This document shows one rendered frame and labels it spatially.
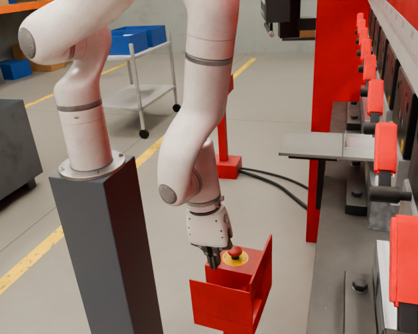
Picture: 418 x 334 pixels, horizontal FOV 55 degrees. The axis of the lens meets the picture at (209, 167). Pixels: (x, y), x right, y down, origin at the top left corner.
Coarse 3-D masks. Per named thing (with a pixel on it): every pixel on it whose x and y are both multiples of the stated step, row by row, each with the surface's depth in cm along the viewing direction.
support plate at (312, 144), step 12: (288, 132) 130; (300, 132) 129; (312, 132) 128; (288, 144) 121; (300, 144) 120; (312, 144) 119; (324, 144) 119; (336, 144) 118; (300, 156) 115; (312, 156) 113; (324, 156) 112; (336, 156) 111; (348, 156) 110; (360, 156) 110; (372, 156) 109
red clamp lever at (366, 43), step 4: (364, 40) 96; (368, 40) 96; (364, 44) 96; (368, 44) 95; (364, 48) 95; (368, 48) 95; (364, 52) 95; (368, 52) 94; (360, 60) 95; (360, 68) 93; (376, 68) 92; (360, 72) 94
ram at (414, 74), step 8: (368, 0) 158; (392, 0) 76; (400, 0) 65; (408, 0) 57; (416, 0) 50; (376, 8) 114; (400, 8) 64; (408, 8) 56; (416, 8) 50; (376, 16) 112; (408, 16) 56; (416, 16) 49; (384, 24) 88; (416, 24) 49; (384, 32) 87; (392, 32) 72; (392, 40) 71; (400, 40) 61; (400, 48) 61; (400, 56) 60; (408, 56) 53; (408, 64) 52; (416, 64) 47; (408, 72) 52; (416, 72) 46; (416, 80) 46; (416, 88) 46
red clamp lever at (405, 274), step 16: (400, 224) 28; (416, 224) 28; (400, 240) 28; (416, 240) 27; (400, 256) 27; (416, 256) 27; (400, 272) 27; (416, 272) 27; (400, 288) 26; (416, 288) 26; (400, 304) 26; (416, 304) 26; (400, 320) 26; (416, 320) 26
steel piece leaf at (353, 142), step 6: (348, 138) 122; (354, 138) 121; (360, 138) 121; (366, 138) 121; (372, 138) 120; (348, 144) 117; (354, 144) 117; (360, 144) 117; (366, 144) 116; (372, 144) 116
